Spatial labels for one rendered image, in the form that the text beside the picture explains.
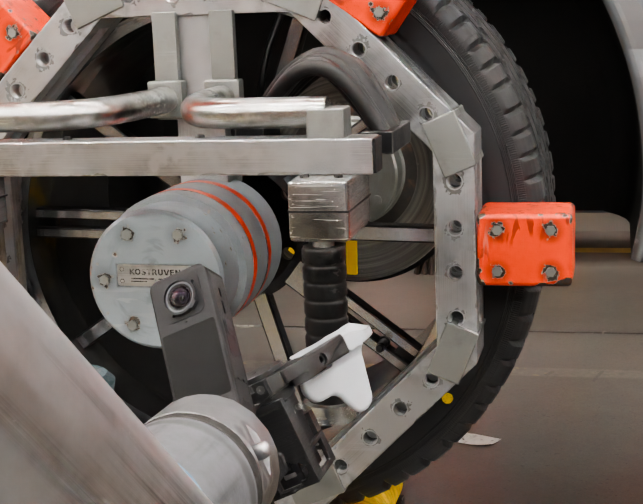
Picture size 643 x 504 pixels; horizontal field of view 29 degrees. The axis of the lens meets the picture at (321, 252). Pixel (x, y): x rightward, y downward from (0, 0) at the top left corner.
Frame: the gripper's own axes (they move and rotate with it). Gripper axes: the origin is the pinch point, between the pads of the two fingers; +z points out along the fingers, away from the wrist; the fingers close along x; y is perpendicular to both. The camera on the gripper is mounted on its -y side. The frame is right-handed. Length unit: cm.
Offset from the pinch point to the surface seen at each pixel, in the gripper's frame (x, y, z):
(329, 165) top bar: 8.5, -11.9, 7.2
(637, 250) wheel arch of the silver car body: 25, 14, 73
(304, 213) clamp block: 5.6, -9.3, 4.4
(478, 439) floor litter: -35, 61, 212
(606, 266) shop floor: -3, 64, 418
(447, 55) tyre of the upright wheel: 17.9, -17.3, 33.9
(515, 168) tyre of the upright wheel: 19.1, -4.2, 34.6
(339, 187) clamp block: 9.1, -10.0, 4.2
